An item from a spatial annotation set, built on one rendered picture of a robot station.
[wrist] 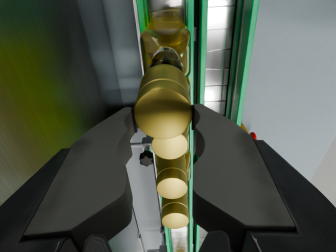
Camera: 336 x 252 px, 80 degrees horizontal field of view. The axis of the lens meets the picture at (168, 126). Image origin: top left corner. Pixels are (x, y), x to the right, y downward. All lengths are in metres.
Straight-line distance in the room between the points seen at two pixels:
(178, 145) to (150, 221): 0.63
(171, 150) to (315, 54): 0.57
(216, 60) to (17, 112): 0.36
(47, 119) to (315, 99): 0.70
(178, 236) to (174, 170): 0.67
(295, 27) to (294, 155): 0.44
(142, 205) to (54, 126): 0.53
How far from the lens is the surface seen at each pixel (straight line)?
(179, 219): 0.27
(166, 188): 0.22
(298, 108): 0.75
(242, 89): 0.39
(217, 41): 0.44
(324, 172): 2.32
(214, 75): 0.46
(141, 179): 0.63
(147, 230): 0.85
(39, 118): 0.22
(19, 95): 0.21
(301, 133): 0.81
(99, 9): 0.54
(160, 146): 0.18
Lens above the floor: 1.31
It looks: 58 degrees down
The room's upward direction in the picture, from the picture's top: 180 degrees counter-clockwise
